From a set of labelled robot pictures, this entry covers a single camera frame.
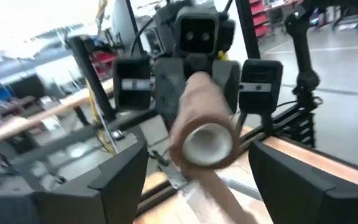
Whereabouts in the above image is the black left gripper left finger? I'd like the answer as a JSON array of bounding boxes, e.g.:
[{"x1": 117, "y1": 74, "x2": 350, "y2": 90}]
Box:
[{"x1": 0, "y1": 140, "x2": 150, "y2": 224}]

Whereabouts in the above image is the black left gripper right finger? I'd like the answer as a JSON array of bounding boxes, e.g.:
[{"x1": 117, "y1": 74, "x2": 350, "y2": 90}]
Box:
[{"x1": 248, "y1": 139, "x2": 358, "y2": 224}]

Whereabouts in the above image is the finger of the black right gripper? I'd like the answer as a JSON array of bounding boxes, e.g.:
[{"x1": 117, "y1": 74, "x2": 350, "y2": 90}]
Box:
[
  {"x1": 153, "y1": 57, "x2": 188, "y2": 127},
  {"x1": 211, "y1": 58, "x2": 242, "y2": 114}
]

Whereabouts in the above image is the beige elastic bandage roll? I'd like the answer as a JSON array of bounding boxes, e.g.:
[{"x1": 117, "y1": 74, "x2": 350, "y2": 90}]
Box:
[{"x1": 167, "y1": 71, "x2": 260, "y2": 224}]

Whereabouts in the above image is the red storage bin rack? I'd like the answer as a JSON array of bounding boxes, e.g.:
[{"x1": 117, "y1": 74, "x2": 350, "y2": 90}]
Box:
[{"x1": 249, "y1": 0, "x2": 270, "y2": 39}]

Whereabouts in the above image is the wooden workbench with casters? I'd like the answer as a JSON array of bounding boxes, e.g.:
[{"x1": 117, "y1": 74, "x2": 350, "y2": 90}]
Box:
[{"x1": 0, "y1": 77, "x2": 115, "y2": 144}]

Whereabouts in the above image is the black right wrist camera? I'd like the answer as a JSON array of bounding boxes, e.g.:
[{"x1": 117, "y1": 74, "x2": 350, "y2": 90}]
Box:
[{"x1": 174, "y1": 5, "x2": 220, "y2": 57}]

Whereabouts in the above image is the silver metal bracket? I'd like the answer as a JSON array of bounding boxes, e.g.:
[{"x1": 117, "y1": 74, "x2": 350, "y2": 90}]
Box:
[{"x1": 149, "y1": 149, "x2": 188, "y2": 190}]

